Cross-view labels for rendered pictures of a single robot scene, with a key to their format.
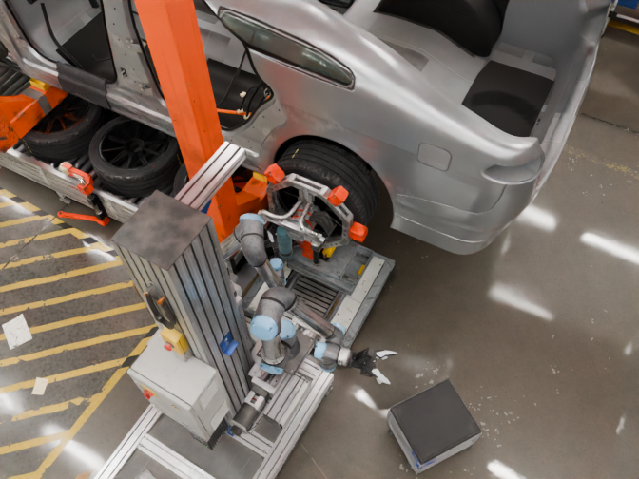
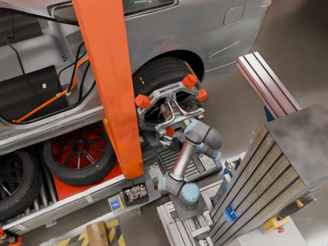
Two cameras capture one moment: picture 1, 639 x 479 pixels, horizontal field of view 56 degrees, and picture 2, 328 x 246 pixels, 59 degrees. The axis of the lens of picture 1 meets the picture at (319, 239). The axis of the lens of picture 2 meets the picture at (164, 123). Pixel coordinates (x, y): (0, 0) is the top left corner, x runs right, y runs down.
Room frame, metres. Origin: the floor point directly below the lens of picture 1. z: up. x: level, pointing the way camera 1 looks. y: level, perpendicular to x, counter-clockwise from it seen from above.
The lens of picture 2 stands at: (1.33, 1.22, 2.92)
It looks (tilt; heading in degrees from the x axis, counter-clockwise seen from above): 59 degrees down; 304
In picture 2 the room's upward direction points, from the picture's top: 1 degrees clockwise
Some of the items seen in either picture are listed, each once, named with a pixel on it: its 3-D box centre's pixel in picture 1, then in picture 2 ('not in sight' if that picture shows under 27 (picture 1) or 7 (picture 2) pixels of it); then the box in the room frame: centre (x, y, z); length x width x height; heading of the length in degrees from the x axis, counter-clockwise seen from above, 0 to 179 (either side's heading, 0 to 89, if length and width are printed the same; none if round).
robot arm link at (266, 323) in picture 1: (271, 339); not in sight; (1.13, 0.23, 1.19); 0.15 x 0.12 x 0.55; 162
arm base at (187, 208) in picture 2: not in sight; (189, 198); (1.52, 0.61, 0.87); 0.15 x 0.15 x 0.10
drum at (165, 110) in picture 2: (303, 221); (172, 114); (2.03, 0.09, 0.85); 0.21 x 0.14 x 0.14; 150
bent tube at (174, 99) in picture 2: (313, 216); (187, 102); (1.93, 0.03, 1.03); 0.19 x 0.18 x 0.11; 150
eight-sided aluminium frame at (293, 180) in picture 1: (309, 212); (168, 108); (2.09, 0.05, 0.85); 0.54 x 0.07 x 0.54; 60
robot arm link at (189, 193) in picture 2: not in sight; (189, 193); (1.53, 0.61, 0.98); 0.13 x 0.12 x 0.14; 4
